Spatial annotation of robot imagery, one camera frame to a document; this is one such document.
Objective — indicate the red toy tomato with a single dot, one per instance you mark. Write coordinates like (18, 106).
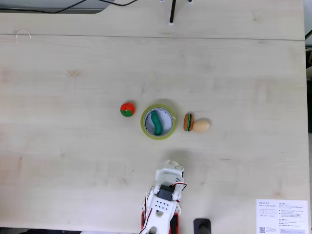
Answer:
(128, 108)

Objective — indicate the toy hamburger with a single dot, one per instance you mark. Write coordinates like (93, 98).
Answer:
(188, 122)

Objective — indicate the black tripod leg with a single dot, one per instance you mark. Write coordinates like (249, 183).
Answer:
(172, 12)

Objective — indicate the black pole stand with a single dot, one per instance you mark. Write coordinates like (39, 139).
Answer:
(202, 225)

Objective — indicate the red base clamp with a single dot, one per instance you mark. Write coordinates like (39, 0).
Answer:
(176, 224)

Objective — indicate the beige toy egg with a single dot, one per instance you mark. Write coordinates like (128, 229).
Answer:
(201, 125)

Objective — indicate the white printed paper sheet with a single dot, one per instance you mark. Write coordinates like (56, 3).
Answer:
(281, 217)

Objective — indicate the clear packing tape roll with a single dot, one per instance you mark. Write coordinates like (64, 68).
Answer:
(143, 126)

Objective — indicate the green toy cucumber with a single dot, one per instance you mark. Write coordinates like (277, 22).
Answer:
(157, 123)

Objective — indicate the thin white thread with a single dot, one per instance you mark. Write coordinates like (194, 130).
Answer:
(23, 30)

